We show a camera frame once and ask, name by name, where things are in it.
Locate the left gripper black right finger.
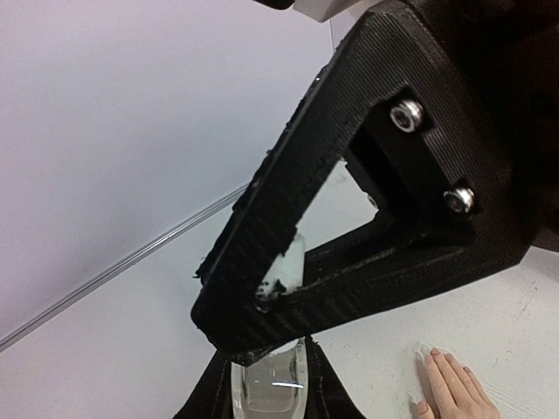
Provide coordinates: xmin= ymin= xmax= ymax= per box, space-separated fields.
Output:
xmin=305 ymin=337 xmax=362 ymax=419

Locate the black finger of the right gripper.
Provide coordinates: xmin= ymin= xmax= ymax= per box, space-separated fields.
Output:
xmin=191 ymin=1 xmax=558 ymax=366

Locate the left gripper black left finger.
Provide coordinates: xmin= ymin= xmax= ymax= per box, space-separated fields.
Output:
xmin=173 ymin=352 xmax=230 ymax=419

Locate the clear nail polish bottle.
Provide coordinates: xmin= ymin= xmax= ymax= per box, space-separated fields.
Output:
xmin=231 ymin=339 xmax=309 ymax=419

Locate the white nail polish cap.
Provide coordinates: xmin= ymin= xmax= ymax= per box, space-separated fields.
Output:
xmin=255 ymin=233 xmax=306 ymax=303

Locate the person's bare hand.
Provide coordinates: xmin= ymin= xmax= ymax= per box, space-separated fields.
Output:
xmin=413 ymin=347 xmax=501 ymax=419

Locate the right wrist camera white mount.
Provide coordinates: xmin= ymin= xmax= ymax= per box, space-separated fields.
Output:
xmin=257 ymin=0 xmax=350 ymax=22

